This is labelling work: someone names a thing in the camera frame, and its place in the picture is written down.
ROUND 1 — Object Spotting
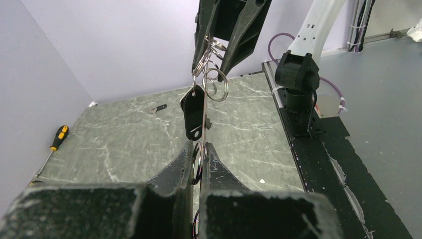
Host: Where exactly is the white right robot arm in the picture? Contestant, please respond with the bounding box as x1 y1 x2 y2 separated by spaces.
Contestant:
192 0 344 136

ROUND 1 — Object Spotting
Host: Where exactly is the orange black screwdriver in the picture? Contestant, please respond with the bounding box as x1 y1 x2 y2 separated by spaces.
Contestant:
29 125 70 186

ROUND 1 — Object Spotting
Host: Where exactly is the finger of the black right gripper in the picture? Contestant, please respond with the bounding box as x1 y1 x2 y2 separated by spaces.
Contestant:
192 0 220 73
219 0 271 75

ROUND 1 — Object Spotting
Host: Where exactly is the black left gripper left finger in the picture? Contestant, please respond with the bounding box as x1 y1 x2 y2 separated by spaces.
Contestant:
0 141 194 239

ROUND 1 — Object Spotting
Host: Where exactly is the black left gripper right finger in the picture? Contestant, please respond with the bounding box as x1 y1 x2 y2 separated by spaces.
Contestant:
199 143 344 239

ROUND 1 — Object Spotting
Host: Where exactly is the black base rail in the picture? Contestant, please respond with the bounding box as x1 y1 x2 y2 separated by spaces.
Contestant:
262 62 411 239

